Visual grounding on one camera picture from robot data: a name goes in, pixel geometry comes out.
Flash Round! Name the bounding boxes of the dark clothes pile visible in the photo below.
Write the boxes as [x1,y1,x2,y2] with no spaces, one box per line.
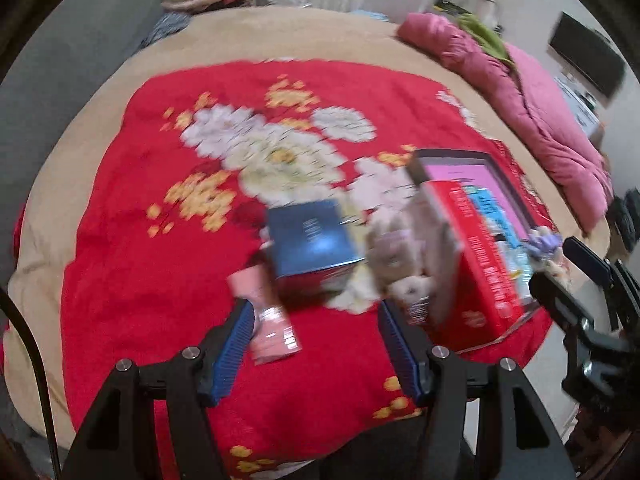
[608,196,637,252]

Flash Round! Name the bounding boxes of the red white box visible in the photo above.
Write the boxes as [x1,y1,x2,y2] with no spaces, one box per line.
[407,180,524,352]

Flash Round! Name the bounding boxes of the beige bed sheet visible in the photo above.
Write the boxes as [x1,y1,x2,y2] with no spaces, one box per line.
[9,6,582,448]

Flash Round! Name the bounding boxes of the red floral blanket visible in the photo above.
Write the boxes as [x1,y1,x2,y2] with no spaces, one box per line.
[2,56,557,480]

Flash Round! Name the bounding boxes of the pink book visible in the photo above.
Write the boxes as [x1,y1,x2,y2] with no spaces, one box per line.
[423,158,534,247]

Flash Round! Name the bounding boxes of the green cloth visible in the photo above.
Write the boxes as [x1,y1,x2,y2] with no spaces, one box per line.
[457,13,515,68]

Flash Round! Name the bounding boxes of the purple scrunchie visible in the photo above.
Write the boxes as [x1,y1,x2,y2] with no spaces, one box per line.
[523,226,563,262]

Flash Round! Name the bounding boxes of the pink sachet packet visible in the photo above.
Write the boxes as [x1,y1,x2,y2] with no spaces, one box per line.
[228,264,302,365]

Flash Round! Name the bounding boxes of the white cabinet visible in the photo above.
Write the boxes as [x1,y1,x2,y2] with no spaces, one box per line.
[554,76,601,141]

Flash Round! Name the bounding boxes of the dark blue box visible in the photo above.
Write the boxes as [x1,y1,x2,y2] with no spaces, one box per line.
[267,200,363,296]

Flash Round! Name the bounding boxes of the grey shallow box tray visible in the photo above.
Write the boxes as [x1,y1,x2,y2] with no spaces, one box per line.
[406,148,538,318]

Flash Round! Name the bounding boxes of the pink quilt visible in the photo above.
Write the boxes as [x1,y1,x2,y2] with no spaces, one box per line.
[397,13,614,233]

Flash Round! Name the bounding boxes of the black cable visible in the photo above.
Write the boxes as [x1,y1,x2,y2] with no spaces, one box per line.
[0,286,61,480]

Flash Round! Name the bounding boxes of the black television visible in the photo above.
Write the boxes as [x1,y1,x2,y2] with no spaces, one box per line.
[549,13,625,100]

